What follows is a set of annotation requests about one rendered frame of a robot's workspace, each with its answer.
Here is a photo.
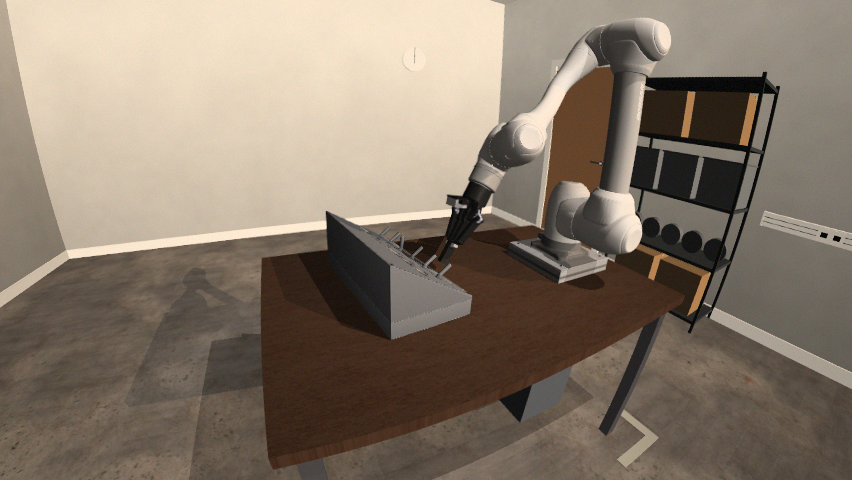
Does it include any white switch panel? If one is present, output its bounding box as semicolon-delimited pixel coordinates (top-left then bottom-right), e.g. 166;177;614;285
326;211;472;340

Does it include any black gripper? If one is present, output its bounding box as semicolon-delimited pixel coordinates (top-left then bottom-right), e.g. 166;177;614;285
438;181;492;265

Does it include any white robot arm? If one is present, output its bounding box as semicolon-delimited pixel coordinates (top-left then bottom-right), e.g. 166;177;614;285
468;18;671;261

